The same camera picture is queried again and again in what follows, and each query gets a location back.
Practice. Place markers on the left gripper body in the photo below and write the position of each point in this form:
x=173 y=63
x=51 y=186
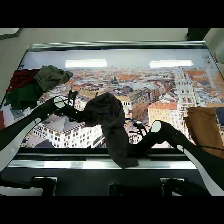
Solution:
x=76 y=113

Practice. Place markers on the dark grey garment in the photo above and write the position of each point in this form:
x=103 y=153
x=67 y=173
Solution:
x=111 y=123

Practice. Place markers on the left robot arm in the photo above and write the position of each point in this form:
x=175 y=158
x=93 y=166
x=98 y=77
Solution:
x=20 y=128

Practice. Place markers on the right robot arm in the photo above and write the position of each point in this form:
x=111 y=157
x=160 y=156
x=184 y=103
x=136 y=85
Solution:
x=193 y=150

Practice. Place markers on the olive green garment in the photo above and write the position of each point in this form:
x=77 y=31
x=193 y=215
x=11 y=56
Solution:
x=50 y=76

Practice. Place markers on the dark green garment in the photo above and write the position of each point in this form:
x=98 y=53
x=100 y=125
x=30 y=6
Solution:
x=23 y=96

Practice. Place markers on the red garment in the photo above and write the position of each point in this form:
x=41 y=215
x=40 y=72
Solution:
x=21 y=78

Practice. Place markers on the brown garment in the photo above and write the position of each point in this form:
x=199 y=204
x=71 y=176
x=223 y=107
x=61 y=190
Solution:
x=203 y=128

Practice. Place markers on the navy blue garment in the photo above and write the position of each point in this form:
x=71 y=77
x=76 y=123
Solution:
x=220 y=116

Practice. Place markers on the silver frame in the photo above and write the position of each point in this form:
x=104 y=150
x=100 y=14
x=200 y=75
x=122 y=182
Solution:
x=100 y=173

